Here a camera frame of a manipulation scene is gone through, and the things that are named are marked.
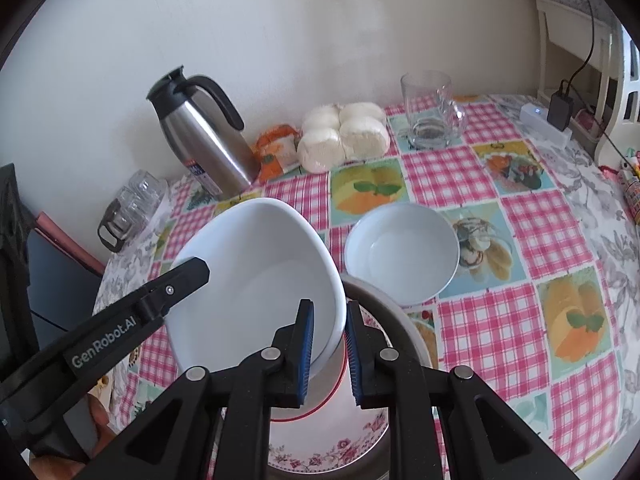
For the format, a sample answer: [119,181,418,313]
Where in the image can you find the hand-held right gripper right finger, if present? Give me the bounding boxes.
[344,300,576,480]

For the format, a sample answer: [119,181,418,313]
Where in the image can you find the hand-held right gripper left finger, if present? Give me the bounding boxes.
[92,299,316,480]

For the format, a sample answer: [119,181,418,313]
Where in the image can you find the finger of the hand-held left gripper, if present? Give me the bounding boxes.
[137,257,211,321]

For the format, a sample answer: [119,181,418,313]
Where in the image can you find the white strawberry print bowl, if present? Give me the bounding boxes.
[270,330,351,423]

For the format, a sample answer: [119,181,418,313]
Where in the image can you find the small white bowl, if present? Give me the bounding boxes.
[164,197,348,383]

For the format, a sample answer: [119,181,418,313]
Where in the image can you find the white floral plate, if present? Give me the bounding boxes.
[267,305,393,473]

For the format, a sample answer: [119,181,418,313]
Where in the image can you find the person's left hand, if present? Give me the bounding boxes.
[30,395,123,480]

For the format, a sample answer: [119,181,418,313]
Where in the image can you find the black rack of small glasses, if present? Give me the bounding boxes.
[97,169,171,253]

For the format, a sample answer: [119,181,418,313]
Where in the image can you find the light blue bowl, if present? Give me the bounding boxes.
[343,203,461,307]

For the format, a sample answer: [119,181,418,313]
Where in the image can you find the stainless steel thermos jug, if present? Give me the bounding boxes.
[146,66,262,202]

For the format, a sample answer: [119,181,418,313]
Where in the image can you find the orange snack packet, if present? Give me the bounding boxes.
[255,124,303,183]

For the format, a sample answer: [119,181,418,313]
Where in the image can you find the pack of white steamed buns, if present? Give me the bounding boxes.
[297,101,392,176]

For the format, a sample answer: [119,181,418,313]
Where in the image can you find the pink checked fruit tablecloth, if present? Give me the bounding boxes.
[92,92,640,480]

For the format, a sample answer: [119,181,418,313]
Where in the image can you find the clear glass mug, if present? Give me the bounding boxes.
[400,70,468,151]

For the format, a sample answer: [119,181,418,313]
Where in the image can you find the white power strip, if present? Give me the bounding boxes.
[520,102,573,151]

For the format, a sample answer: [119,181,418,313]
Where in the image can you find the black charger plug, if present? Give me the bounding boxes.
[546,79,576,132]

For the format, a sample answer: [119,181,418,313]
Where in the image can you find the colourful patterned tube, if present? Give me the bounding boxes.
[620,150,640,223]

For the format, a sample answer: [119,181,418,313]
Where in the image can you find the cream white shelf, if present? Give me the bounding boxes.
[535,0,640,171]

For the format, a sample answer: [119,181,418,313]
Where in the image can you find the black cable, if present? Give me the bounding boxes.
[572,102,631,166]
[560,0,597,86]

